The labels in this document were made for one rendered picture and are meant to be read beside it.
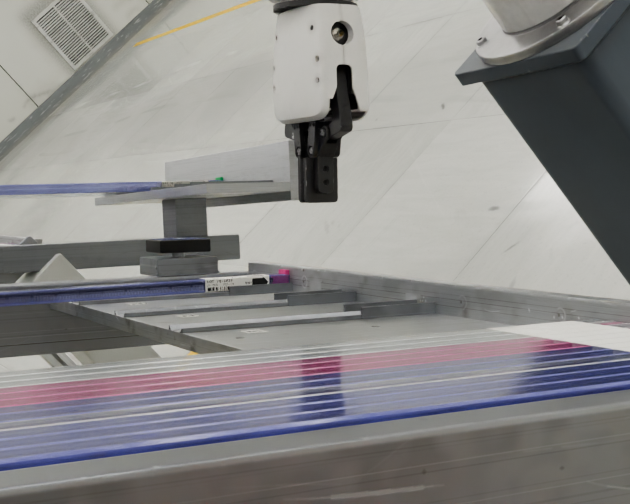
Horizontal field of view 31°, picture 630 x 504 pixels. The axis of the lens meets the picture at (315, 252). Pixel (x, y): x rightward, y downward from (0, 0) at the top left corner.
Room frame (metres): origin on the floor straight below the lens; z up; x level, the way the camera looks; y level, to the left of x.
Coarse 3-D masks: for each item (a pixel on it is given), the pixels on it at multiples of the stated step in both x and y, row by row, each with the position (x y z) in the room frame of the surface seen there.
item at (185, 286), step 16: (48, 288) 0.88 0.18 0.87; (64, 288) 0.88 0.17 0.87; (80, 288) 0.88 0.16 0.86; (96, 288) 0.88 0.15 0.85; (112, 288) 0.89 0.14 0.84; (128, 288) 0.89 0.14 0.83; (144, 288) 0.89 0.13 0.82; (160, 288) 0.90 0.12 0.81; (176, 288) 0.90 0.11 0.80; (192, 288) 0.90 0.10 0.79; (0, 304) 0.86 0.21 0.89; (16, 304) 0.87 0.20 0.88; (32, 304) 0.87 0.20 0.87
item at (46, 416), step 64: (0, 384) 0.44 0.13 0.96; (64, 384) 0.43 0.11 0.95; (128, 384) 0.42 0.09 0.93; (192, 384) 0.42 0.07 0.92; (256, 384) 0.41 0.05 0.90; (320, 384) 0.40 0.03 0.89; (384, 384) 0.39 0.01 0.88; (448, 384) 0.38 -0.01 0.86; (512, 384) 0.37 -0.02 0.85; (576, 384) 0.37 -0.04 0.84; (0, 448) 0.32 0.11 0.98; (64, 448) 0.32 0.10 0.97; (128, 448) 0.32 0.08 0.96
